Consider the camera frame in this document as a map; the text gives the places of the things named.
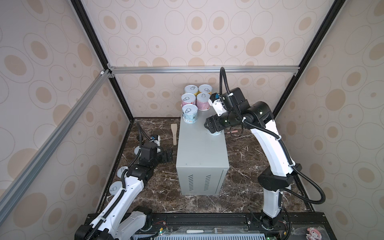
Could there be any grey green can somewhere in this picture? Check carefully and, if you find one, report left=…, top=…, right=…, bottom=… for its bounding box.
left=210, top=131, right=223, bottom=136

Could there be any pink can front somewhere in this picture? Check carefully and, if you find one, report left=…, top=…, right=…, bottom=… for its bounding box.
left=181, top=93, right=197, bottom=107

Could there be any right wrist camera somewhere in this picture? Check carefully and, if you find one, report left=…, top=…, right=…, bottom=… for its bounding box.
left=209, top=93, right=227, bottom=117

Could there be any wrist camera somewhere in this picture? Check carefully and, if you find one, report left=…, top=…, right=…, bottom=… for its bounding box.
left=150, top=135, right=161, bottom=146
left=209, top=93, right=227, bottom=117

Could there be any diagonal aluminium bar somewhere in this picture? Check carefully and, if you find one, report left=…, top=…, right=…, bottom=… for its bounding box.
left=1, top=69, right=112, bottom=224

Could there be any white can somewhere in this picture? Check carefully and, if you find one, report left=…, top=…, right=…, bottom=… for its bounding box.
left=182, top=104, right=198, bottom=124

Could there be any grey metal cabinet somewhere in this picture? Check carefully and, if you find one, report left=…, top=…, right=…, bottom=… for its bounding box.
left=176, top=106, right=229, bottom=195

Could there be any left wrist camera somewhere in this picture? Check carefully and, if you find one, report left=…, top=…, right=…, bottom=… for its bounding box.
left=150, top=135, right=161, bottom=146

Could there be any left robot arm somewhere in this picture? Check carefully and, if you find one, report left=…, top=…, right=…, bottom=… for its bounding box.
left=74, top=125, right=173, bottom=240

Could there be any wooden spatula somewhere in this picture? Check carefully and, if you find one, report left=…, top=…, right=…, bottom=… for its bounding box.
left=171, top=124, right=178, bottom=146

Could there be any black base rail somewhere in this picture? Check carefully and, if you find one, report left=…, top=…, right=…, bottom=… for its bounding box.
left=132, top=212, right=336, bottom=240

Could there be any pink can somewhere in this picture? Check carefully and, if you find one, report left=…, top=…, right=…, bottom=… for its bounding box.
left=196, top=93, right=211, bottom=111
left=181, top=93, right=197, bottom=107

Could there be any white handled fork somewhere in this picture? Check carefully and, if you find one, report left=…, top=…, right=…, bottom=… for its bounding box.
left=186, top=228, right=223, bottom=234

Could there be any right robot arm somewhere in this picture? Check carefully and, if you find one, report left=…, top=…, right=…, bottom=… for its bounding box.
left=204, top=68, right=326, bottom=231

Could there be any orange can lower left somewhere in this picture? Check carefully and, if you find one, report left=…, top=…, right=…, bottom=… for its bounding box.
left=109, top=181, right=123, bottom=196

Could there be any pink toy figure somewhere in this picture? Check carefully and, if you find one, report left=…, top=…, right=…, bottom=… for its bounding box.
left=306, top=227, right=322, bottom=240

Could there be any horizontal aluminium bar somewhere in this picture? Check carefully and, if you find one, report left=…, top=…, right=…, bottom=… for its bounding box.
left=111, top=66, right=300, bottom=75

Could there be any yellow can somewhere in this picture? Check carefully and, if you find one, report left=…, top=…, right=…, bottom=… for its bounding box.
left=184, top=85, right=199, bottom=96
left=199, top=84, right=213, bottom=95

